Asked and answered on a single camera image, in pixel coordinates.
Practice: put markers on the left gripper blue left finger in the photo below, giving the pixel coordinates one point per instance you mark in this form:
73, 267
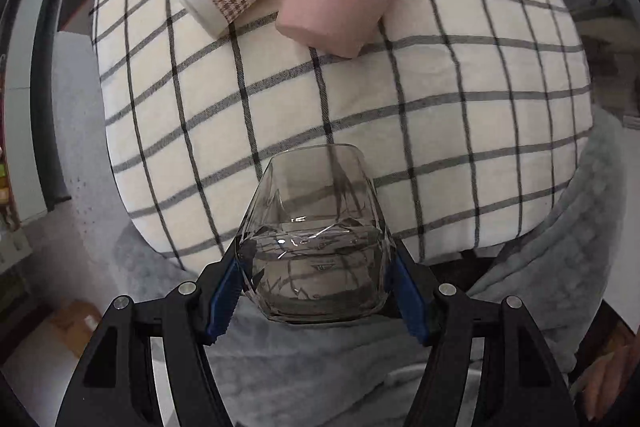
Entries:
113, 383

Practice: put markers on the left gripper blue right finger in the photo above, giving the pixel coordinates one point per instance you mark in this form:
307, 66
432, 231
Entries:
520, 383

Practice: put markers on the clear smoky glass cup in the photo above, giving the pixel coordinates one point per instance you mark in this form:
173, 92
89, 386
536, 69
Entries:
313, 245

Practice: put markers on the grey fleece blanket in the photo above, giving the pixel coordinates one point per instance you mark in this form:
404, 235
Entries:
350, 346

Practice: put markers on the cream plaid blanket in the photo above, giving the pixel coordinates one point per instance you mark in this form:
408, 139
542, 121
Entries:
471, 114

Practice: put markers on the black top coffee table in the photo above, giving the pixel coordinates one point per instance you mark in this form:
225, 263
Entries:
33, 183

